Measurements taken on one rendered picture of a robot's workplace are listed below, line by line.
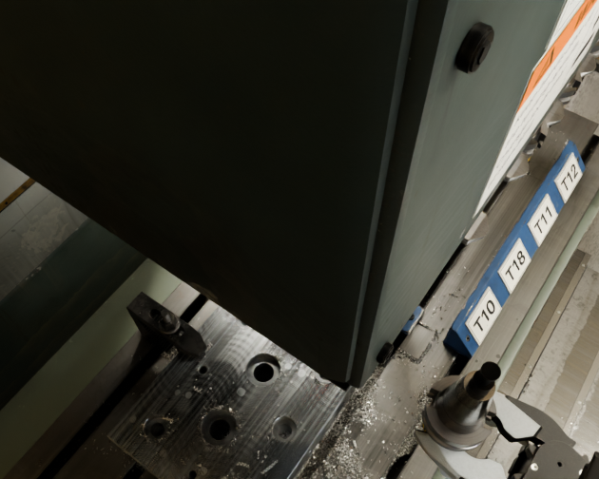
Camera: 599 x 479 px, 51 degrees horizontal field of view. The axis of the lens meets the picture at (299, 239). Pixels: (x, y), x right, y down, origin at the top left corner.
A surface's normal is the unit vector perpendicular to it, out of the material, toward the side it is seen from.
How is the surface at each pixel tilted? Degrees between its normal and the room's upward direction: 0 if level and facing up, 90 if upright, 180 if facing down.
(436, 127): 90
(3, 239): 91
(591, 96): 24
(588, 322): 8
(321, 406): 0
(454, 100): 90
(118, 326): 0
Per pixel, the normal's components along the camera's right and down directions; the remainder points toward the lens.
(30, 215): 0.80, 0.53
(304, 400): -0.01, -0.52
